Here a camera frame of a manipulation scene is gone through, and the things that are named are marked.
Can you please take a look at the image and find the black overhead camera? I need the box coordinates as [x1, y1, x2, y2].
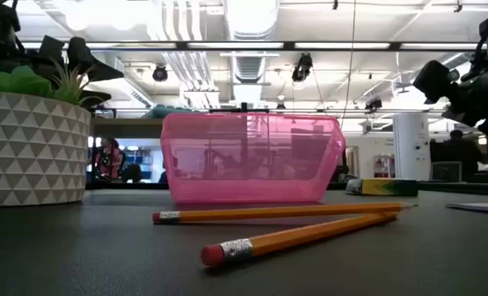
[291, 52, 314, 82]

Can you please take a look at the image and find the grey monitor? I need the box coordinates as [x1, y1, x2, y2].
[429, 160, 462, 183]

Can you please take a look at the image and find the yellow green crayon box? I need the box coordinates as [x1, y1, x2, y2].
[345, 177, 420, 197]

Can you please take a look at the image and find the thin hanging black cable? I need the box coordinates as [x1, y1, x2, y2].
[339, 0, 357, 129]

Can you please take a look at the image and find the red and white cabinet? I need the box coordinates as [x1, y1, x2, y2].
[373, 155, 396, 178]

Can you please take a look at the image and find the white triangle-patterned plant pot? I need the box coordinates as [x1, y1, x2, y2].
[0, 90, 92, 206]

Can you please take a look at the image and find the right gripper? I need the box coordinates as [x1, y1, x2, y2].
[412, 12, 488, 137]

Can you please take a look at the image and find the black aluminium table frame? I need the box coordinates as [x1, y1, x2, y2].
[85, 180, 488, 197]

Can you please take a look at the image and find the orange marker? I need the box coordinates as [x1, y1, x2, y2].
[200, 210, 402, 268]

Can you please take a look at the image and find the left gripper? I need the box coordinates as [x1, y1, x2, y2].
[21, 35, 124, 109]

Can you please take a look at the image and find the white round column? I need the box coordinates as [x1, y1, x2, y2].
[393, 113, 430, 182]

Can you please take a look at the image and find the green artificial plant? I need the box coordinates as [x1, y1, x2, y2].
[0, 57, 105, 107]

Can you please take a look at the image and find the pink translucent pencil case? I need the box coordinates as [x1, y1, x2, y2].
[160, 113, 346, 205]

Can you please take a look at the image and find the yellow pencil with eraser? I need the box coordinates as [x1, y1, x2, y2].
[151, 201, 418, 225]

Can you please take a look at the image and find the black overhead light bar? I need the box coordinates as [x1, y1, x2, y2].
[21, 39, 488, 53]

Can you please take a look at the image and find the wooden shelf with black frame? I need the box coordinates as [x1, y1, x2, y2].
[89, 102, 269, 191]

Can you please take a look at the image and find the person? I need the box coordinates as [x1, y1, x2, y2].
[443, 129, 484, 183]
[94, 137, 126, 183]

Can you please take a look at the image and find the pale sticky note pad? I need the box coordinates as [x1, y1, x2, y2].
[444, 201, 488, 216]

